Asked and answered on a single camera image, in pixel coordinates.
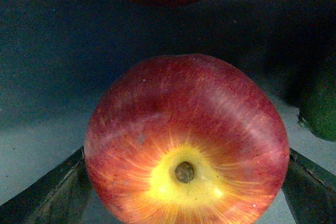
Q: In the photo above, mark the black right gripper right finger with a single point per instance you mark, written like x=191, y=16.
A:
x=309, y=191

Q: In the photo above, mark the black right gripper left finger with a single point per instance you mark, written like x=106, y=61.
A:
x=60, y=196

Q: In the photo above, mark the red yellow apple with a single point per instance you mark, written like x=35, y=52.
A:
x=186, y=139

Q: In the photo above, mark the green fruit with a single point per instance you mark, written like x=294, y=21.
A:
x=317, y=108

